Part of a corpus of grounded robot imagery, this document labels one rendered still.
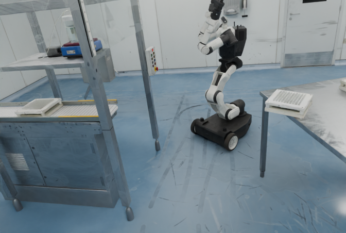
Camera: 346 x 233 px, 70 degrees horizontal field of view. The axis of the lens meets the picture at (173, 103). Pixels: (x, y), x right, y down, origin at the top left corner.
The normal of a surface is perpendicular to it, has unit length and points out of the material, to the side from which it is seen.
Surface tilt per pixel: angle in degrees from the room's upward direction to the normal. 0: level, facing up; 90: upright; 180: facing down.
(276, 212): 0
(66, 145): 90
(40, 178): 90
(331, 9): 90
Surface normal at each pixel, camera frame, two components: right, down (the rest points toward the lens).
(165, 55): -0.18, 0.43
